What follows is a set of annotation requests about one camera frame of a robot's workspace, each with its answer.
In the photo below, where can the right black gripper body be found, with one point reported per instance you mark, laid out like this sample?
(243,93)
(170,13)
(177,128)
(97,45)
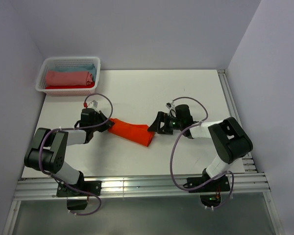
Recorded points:
(171,123)

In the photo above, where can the aluminium front rail frame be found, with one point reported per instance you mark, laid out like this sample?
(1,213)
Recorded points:
(137,186)

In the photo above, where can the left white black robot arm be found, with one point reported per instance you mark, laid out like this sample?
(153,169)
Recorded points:
(46,152)

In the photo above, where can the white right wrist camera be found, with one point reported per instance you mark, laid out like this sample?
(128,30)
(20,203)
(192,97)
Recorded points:
(171,108)

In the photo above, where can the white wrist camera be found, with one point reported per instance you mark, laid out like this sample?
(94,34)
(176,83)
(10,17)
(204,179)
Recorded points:
(171,108)
(92,105)

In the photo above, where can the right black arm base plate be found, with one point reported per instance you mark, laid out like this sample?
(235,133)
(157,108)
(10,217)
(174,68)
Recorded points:
(219,185)

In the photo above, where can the rolled pink t-shirt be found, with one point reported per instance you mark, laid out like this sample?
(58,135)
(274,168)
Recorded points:
(76,78)

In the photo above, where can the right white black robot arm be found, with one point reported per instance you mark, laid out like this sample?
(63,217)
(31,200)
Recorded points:
(229,139)

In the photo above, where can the white plastic mesh basket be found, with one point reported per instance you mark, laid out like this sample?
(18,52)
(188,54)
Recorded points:
(67,62)

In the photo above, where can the rolled light blue t-shirt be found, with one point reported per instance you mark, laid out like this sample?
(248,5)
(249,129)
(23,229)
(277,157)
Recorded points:
(88,67)

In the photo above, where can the orange t-shirt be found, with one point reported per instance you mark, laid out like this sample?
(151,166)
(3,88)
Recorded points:
(137,133)

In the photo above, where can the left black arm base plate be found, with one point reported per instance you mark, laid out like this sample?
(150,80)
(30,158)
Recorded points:
(87,188)

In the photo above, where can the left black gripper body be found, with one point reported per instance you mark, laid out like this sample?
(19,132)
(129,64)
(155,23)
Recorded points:
(99,118)

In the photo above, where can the rolled red t-shirt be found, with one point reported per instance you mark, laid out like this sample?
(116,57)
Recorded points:
(72,87)

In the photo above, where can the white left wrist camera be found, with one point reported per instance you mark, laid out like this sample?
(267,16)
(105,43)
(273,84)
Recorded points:
(92,105)

